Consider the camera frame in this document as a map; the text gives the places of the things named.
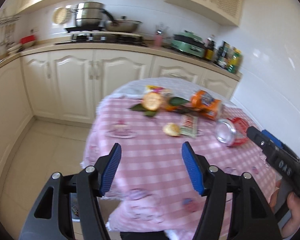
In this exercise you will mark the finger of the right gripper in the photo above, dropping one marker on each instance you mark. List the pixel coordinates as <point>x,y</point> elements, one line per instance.
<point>267,146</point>
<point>276,141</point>

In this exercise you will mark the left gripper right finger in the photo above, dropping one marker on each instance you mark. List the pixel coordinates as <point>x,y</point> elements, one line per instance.
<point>251,215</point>

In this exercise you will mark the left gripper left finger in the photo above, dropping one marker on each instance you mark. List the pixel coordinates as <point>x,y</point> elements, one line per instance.
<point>50,216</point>

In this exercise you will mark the red crushed soda can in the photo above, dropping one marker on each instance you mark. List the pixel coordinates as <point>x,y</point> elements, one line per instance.
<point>232,131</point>

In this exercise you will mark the orange crushed soda can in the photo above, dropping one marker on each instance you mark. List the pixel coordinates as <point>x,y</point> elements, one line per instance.
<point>206,105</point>

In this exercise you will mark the red white sauce packet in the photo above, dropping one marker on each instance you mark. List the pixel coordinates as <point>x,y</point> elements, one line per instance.
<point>188,125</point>

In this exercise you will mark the orange peel half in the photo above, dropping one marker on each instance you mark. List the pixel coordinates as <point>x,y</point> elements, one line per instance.
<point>152,101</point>

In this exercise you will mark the person right hand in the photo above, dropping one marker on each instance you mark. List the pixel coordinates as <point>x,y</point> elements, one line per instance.
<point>293,224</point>

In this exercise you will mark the green yellow bottle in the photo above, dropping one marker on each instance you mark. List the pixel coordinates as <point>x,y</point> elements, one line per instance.
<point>234,61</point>

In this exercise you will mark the pink checkered tablecloth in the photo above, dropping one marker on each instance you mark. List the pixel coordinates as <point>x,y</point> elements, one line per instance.
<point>151,181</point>

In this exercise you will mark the small orange peel piece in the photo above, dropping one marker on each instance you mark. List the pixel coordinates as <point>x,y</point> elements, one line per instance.
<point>171,129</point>

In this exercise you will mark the green leaf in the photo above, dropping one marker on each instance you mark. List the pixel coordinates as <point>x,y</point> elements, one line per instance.
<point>177,101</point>

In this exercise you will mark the dark soy sauce bottle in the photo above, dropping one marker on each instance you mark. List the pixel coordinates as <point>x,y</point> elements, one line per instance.
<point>209,48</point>

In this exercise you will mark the lower cream cabinets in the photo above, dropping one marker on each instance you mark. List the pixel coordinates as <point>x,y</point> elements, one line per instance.
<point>67,81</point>

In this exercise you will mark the green electric cooker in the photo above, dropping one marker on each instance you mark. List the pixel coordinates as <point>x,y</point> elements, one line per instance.
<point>189,43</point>

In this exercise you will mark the clear jelly cup wrapper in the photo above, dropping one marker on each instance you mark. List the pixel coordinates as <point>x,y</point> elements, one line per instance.
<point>157,89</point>

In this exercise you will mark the pink utensil holder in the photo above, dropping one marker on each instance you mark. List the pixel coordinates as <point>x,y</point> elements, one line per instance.
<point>158,40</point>

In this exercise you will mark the black gas stove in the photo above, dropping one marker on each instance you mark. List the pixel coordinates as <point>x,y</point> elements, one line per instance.
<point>100,36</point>

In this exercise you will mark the red bowl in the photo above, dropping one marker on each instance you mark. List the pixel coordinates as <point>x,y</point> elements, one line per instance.
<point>28,41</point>

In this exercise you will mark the hanging utensil rack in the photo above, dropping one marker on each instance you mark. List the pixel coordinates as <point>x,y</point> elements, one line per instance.
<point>7,29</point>

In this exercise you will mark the steel wok with lid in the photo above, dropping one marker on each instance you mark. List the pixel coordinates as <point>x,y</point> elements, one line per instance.
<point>122,25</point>

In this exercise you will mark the cream round strainer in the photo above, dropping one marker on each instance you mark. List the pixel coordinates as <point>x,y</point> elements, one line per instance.
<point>61,15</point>

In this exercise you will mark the steel steamer pot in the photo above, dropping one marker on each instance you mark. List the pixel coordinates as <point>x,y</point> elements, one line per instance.
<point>90,13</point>

